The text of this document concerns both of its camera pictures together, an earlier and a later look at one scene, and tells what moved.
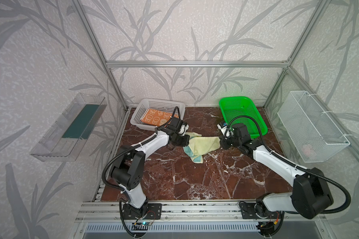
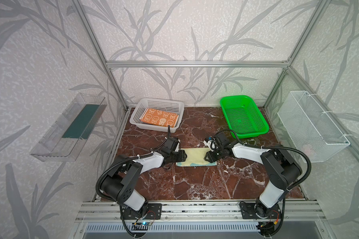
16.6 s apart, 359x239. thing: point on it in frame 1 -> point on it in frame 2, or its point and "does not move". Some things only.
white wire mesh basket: x=314 y=136 does not move
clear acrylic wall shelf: x=65 y=141 does not move
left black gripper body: x=183 y=140 -> x=176 y=155
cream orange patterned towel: x=156 y=117 does not move
